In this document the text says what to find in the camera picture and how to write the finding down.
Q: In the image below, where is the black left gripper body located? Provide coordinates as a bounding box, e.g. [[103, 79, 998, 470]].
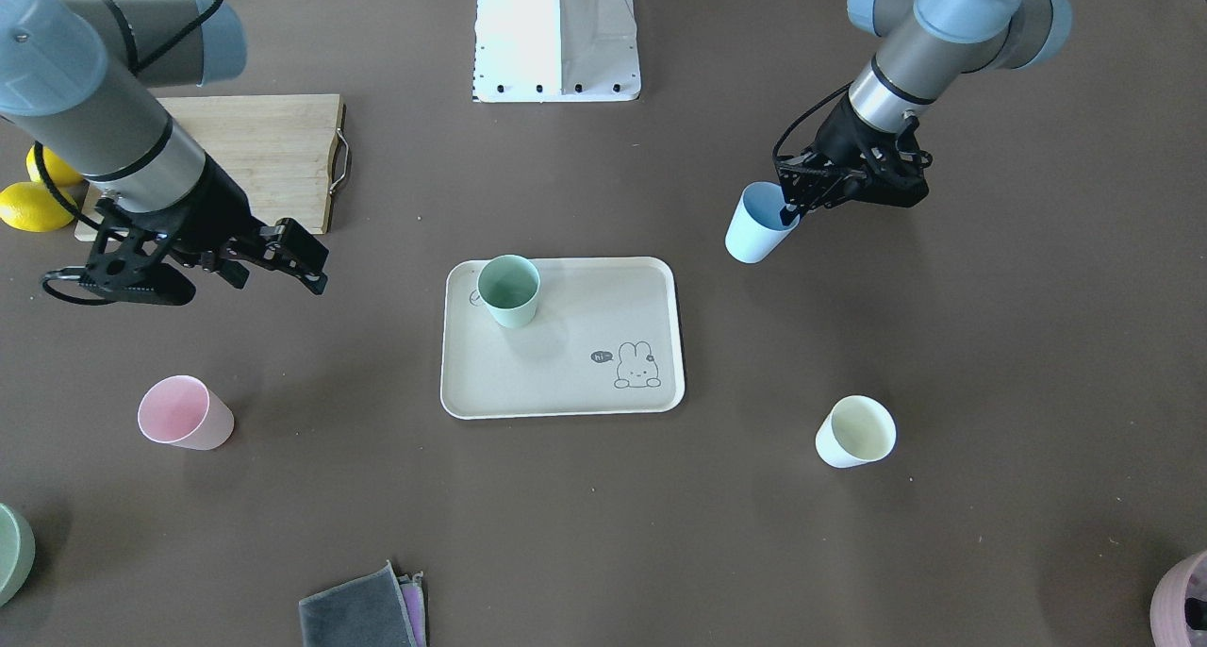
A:
[[775, 95, 933, 209]]

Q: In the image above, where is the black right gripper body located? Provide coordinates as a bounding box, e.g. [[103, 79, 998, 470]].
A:
[[151, 161, 269, 268]]

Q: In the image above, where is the blue plastic cup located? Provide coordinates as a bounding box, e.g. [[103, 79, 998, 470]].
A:
[[725, 180, 801, 264]]

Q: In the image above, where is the mint green cup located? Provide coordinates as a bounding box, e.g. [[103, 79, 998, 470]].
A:
[[477, 255, 540, 328]]

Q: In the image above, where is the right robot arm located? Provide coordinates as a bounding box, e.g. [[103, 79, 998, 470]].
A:
[[1, 0, 328, 307]]

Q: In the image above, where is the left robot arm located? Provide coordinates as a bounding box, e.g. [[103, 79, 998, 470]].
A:
[[772, 0, 1073, 226]]

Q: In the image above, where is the cream rabbit tray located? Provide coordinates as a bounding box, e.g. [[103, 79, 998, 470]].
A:
[[441, 257, 686, 420]]

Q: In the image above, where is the bamboo cutting board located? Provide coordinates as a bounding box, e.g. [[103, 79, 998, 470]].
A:
[[75, 94, 352, 241]]

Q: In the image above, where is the yellow lemon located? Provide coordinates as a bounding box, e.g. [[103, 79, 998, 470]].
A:
[[25, 147, 84, 188], [1, 180, 74, 233]]

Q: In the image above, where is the pink plastic cup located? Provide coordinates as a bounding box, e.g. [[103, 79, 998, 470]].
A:
[[138, 375, 237, 450]]

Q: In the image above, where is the cream plastic cup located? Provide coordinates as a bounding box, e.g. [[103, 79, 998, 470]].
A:
[[815, 396, 898, 468]]

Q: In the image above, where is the mint green bowl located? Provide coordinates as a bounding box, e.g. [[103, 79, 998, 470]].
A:
[[0, 505, 36, 606]]

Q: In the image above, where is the grey folded cloth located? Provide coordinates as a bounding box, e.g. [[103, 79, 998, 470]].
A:
[[298, 564, 428, 646]]

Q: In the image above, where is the pink bowl with ice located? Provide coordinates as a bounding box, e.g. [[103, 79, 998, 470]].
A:
[[1149, 550, 1206, 646]]

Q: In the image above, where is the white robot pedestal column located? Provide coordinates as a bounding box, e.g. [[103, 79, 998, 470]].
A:
[[471, 0, 642, 103]]

